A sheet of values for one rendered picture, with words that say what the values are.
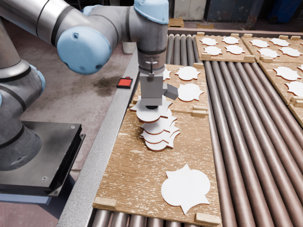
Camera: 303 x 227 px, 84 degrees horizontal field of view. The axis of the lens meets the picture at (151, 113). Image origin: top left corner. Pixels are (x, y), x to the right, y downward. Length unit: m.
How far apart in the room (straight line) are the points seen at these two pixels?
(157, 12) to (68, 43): 0.19
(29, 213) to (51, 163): 1.13
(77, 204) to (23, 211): 1.22
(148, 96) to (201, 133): 0.29
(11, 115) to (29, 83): 0.12
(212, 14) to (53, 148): 5.21
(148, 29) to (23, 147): 0.51
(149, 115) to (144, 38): 0.23
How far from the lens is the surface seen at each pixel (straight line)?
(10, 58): 0.64
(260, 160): 0.71
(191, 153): 0.61
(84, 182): 0.61
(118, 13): 0.43
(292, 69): 1.32
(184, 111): 0.75
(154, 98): 0.50
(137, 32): 0.41
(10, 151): 0.66
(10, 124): 0.62
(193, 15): 5.36
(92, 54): 0.29
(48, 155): 0.68
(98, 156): 0.65
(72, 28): 0.31
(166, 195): 0.53
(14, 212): 1.83
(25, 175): 0.67
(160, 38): 0.42
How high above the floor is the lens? 1.44
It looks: 44 degrees down
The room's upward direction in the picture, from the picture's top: straight up
